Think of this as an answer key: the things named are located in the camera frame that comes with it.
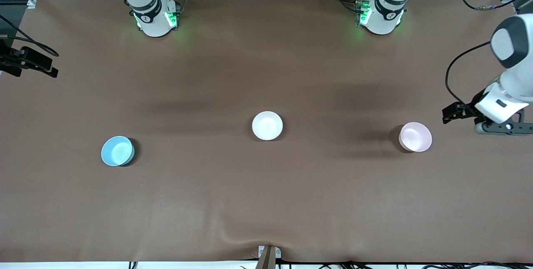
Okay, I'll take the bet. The pink bowl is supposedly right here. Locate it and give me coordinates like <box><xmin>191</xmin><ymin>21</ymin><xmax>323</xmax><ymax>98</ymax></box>
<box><xmin>399</xmin><ymin>122</ymin><xmax>433</xmax><ymax>153</ymax></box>

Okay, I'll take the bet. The light blue bowl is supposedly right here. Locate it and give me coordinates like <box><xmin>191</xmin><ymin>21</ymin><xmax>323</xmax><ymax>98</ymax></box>
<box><xmin>101</xmin><ymin>135</ymin><xmax>135</xmax><ymax>167</ymax></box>

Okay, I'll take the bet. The white bowl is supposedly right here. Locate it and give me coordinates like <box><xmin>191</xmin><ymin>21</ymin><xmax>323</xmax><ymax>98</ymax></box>
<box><xmin>252</xmin><ymin>111</ymin><xmax>284</xmax><ymax>141</ymax></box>

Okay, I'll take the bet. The brown table cover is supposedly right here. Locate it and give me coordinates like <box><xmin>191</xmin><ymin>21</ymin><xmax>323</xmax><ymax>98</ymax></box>
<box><xmin>0</xmin><ymin>0</ymin><xmax>533</xmax><ymax>263</ymax></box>

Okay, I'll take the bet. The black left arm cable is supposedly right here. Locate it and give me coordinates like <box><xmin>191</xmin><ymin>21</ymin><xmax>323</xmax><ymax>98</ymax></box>
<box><xmin>445</xmin><ymin>41</ymin><xmax>492</xmax><ymax>105</ymax></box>

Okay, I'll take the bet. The metal clamp bracket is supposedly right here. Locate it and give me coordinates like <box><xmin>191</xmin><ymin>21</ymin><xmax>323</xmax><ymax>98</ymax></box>
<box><xmin>256</xmin><ymin>245</ymin><xmax>282</xmax><ymax>269</ymax></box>

